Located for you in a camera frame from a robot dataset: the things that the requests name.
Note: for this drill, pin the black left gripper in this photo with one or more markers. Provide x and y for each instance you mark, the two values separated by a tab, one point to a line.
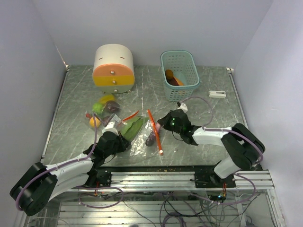
123	144

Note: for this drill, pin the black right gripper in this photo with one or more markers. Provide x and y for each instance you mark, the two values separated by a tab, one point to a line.
164	122

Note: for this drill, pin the green fake leafy vegetable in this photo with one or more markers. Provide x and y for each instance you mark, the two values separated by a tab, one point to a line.
132	127

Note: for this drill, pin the zip bag with fake food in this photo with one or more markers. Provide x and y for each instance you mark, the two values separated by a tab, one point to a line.
138	147

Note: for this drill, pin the purple fake eggplant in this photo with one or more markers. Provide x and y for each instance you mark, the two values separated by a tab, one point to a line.
152	136

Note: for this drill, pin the orange pumpkin slice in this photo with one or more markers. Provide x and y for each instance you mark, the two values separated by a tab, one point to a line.
175	82

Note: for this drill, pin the zip bag with fruit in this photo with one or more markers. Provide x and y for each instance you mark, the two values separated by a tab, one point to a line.
109	109

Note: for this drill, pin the small orange fake food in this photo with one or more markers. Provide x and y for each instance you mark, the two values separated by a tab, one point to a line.
169	74

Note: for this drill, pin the light blue plastic basket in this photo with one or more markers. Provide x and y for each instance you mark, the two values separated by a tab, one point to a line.
182	64

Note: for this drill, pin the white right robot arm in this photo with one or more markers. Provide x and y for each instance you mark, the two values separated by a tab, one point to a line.
243	147

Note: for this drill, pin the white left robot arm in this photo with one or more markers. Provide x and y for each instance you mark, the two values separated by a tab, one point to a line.
40	183

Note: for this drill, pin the small white device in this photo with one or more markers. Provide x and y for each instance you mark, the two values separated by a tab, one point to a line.
217	94

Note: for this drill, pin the round three-drawer cabinet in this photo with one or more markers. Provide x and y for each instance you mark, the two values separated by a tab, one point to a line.
113	70

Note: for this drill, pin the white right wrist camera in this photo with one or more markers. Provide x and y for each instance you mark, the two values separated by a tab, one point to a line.
182	106

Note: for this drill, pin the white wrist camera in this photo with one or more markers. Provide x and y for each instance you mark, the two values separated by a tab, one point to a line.
111	127
182	106

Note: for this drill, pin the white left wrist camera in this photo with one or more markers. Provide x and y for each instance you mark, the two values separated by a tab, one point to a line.
111	127

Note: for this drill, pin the aluminium frame rail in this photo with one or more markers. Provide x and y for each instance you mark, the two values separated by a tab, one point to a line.
160	180

